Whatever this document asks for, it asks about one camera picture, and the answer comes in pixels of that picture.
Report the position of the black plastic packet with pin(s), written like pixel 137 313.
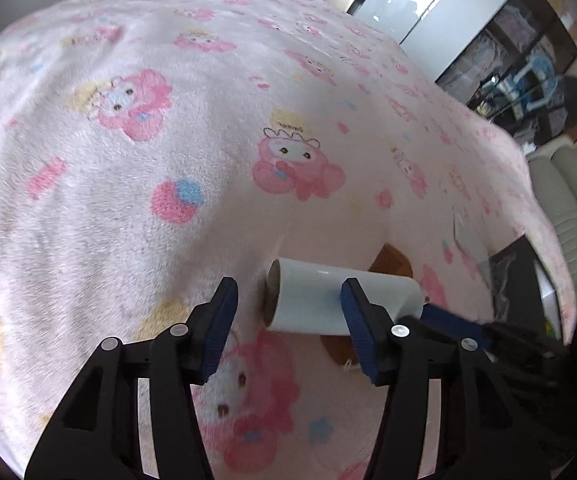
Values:
pixel 518 280

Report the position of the pink printed blanket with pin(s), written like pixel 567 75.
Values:
pixel 168 170

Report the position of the black glass cabinet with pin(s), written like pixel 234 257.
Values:
pixel 513 60

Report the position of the blue and white toy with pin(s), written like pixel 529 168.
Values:
pixel 526 82

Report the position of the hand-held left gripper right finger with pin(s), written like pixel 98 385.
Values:
pixel 361 330

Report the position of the brown wooden board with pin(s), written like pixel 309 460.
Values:
pixel 391 262

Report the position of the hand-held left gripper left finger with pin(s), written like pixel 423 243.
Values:
pixel 216 322

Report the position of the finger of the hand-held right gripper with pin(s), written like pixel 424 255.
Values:
pixel 451 321

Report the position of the white glossy cabinet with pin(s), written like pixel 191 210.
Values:
pixel 428 7

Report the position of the clear plastic sheet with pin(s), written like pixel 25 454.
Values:
pixel 468 245

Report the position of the white cylindrical roll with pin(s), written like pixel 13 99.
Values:
pixel 313 300

